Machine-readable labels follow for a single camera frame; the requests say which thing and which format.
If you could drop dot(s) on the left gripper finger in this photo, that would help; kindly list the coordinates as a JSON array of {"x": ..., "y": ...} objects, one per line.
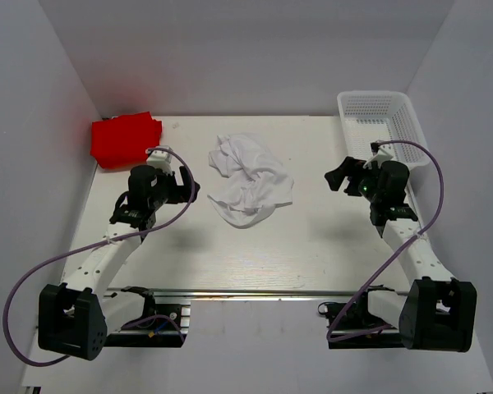
[
  {"x": 186, "y": 177},
  {"x": 186, "y": 194}
]

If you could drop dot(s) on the white t-shirt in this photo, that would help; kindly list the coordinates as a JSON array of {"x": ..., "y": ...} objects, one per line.
[{"x": 256, "y": 183}]

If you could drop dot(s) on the folded red t-shirt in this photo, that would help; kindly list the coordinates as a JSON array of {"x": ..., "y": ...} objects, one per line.
[{"x": 122, "y": 141}]

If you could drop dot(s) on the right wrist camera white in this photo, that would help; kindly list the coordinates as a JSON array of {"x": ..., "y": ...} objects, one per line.
[{"x": 380, "y": 153}]

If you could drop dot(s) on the aluminium table rail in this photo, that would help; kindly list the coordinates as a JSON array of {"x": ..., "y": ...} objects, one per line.
[{"x": 249, "y": 294}]

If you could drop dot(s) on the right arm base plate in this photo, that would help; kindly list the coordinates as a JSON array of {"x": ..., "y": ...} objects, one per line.
[{"x": 359, "y": 318}]

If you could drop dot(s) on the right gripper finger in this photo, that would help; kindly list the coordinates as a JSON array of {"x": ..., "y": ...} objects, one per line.
[
  {"x": 335, "y": 179},
  {"x": 349, "y": 166}
]

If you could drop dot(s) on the white plastic basket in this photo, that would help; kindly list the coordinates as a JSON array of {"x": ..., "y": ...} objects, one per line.
[{"x": 370, "y": 115}]

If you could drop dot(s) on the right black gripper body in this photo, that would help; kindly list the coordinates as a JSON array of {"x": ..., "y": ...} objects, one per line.
[{"x": 367, "y": 185}]

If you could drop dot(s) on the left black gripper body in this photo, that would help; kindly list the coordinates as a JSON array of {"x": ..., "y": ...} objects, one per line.
[{"x": 163, "y": 194}]

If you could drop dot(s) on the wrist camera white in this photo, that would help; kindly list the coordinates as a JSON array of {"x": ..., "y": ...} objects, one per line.
[
  {"x": 380, "y": 153},
  {"x": 160, "y": 159}
]

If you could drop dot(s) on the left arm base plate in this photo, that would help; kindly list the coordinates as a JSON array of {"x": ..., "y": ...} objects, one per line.
[{"x": 148, "y": 324}]

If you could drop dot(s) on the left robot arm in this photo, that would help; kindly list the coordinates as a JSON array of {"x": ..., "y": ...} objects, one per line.
[{"x": 77, "y": 316}]

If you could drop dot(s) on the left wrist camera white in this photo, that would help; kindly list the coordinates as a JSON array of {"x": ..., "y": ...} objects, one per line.
[{"x": 160, "y": 159}]

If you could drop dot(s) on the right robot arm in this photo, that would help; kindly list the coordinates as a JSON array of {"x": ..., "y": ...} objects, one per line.
[{"x": 438, "y": 312}]

